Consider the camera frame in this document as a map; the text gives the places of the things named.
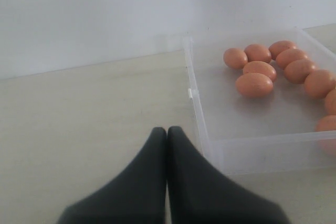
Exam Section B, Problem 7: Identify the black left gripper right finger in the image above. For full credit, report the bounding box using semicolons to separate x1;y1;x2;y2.
167;126;286;223

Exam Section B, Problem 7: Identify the brown egg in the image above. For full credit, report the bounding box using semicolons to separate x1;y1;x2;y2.
235;73;274;98
315;115;335;156
324;89;336;115
268;40;297;60
283;59;317;84
223;48;248;69
276;48;308;69
244;44;272;63
304;69;335;99
243;61;277;82

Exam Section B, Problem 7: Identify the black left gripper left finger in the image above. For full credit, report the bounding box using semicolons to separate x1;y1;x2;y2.
58;127;167;223

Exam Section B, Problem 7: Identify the clear plastic container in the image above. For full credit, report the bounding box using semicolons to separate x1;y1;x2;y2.
183;28;335;175

